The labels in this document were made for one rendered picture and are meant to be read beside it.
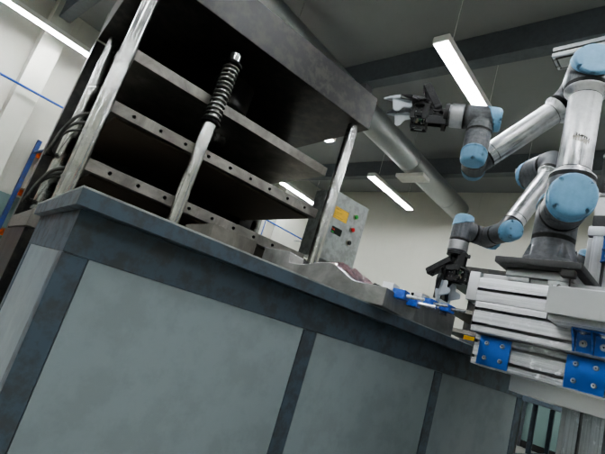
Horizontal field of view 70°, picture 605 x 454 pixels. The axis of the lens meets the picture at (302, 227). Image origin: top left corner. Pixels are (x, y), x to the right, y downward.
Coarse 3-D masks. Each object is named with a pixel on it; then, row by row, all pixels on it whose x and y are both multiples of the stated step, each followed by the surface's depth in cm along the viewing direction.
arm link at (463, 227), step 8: (456, 216) 170; (464, 216) 168; (472, 216) 168; (456, 224) 168; (464, 224) 166; (472, 224) 167; (456, 232) 167; (464, 232) 166; (472, 232) 167; (464, 240) 165; (472, 240) 168
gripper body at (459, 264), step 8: (456, 256) 165; (464, 256) 163; (448, 264) 166; (456, 264) 164; (464, 264) 163; (448, 272) 164; (456, 272) 162; (464, 272) 163; (448, 280) 166; (456, 280) 162; (464, 280) 162
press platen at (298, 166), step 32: (160, 64) 183; (96, 96) 226; (128, 96) 214; (160, 96) 203; (192, 96) 193; (192, 128) 229; (224, 128) 216; (256, 128) 211; (256, 160) 247; (288, 160) 232
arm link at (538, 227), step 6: (540, 198) 132; (540, 204) 127; (540, 216) 126; (534, 222) 132; (540, 222) 128; (534, 228) 131; (540, 228) 128; (546, 228) 126; (552, 228) 124; (576, 228) 125; (564, 234) 124; (570, 234) 124; (576, 234) 126
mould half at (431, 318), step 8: (416, 312) 153; (424, 312) 156; (432, 312) 158; (416, 320) 153; (424, 320) 156; (432, 320) 158; (440, 320) 161; (448, 320) 164; (432, 328) 158; (440, 328) 161; (448, 328) 164
